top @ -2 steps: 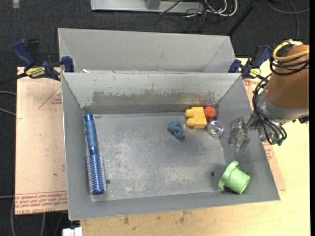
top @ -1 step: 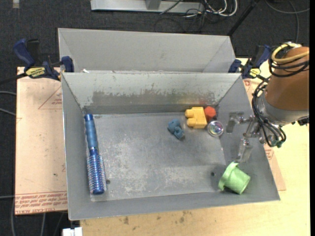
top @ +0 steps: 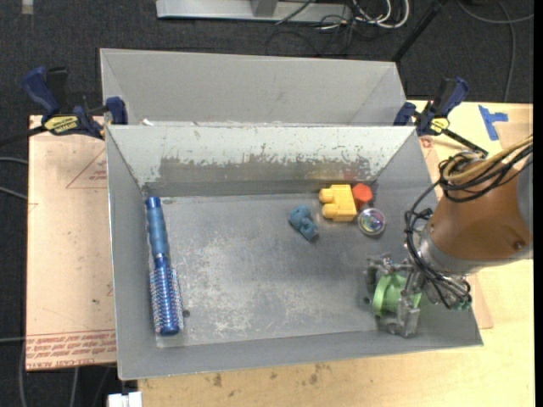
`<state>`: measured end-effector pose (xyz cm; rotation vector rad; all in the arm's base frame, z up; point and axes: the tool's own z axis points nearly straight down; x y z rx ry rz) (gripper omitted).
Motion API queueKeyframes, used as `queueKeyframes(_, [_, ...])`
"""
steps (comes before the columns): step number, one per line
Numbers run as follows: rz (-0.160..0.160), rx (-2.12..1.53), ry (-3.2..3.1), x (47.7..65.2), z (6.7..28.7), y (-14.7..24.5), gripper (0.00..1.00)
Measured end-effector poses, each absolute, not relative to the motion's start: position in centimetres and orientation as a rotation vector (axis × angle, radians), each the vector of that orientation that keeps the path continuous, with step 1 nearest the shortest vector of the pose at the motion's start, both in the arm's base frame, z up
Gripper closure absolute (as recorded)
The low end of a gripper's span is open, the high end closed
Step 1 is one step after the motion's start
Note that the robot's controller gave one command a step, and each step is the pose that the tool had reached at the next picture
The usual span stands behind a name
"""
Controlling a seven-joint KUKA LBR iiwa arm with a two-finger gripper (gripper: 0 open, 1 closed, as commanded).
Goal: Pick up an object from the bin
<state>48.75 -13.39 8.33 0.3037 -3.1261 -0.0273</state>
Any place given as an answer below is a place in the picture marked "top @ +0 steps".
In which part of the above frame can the blue-grey toy animal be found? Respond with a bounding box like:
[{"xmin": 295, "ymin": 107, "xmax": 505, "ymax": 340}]
[{"xmin": 288, "ymin": 204, "xmax": 320, "ymax": 243}]

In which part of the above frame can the orange-red hexagonal block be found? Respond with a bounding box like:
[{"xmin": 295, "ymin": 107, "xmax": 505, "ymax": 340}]
[{"xmin": 351, "ymin": 182, "xmax": 375, "ymax": 212}]

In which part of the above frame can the blue round hairbrush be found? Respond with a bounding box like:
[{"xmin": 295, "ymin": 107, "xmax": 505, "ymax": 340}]
[{"xmin": 143, "ymin": 196, "xmax": 186, "ymax": 337}]

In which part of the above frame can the light green ring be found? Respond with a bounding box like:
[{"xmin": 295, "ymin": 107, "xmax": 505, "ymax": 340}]
[{"xmin": 372, "ymin": 272, "xmax": 423, "ymax": 319}]

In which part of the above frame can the yellow toy building block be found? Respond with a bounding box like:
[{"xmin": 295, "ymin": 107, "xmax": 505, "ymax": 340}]
[{"xmin": 317, "ymin": 183, "xmax": 359, "ymax": 223}]

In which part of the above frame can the grey metal bin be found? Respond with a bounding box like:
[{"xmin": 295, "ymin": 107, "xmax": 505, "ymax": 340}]
[{"xmin": 99, "ymin": 47, "xmax": 484, "ymax": 382}]

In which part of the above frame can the brown cardboard board red print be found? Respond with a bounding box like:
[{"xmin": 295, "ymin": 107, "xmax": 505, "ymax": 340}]
[{"xmin": 25, "ymin": 114, "xmax": 495, "ymax": 373}]

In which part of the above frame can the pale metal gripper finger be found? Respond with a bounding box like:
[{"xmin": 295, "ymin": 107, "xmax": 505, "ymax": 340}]
[
  {"xmin": 364, "ymin": 254, "xmax": 404, "ymax": 290},
  {"xmin": 378, "ymin": 296, "xmax": 423, "ymax": 339}
]

